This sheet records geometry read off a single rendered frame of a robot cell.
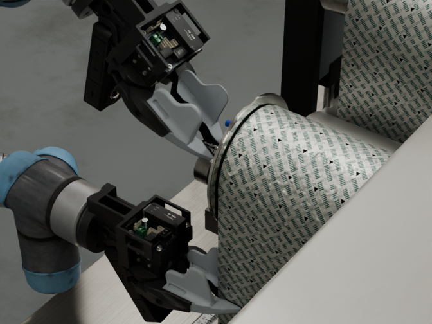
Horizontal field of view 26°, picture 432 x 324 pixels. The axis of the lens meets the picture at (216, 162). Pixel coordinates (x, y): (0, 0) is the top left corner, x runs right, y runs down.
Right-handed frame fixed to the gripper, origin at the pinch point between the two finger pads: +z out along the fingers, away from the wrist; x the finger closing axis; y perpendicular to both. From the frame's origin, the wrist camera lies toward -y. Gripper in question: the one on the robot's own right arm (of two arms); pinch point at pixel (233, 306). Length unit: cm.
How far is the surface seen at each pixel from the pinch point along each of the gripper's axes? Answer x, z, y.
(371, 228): -38, 32, 56
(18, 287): 54, -111, -109
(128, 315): 4.7, -21.0, -19.0
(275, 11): 225, -140, -109
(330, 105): 43.6, -13.6, -2.6
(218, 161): 0.0, -2.2, 19.5
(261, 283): -0.2, 3.7, 6.2
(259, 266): -0.2, 3.3, 8.4
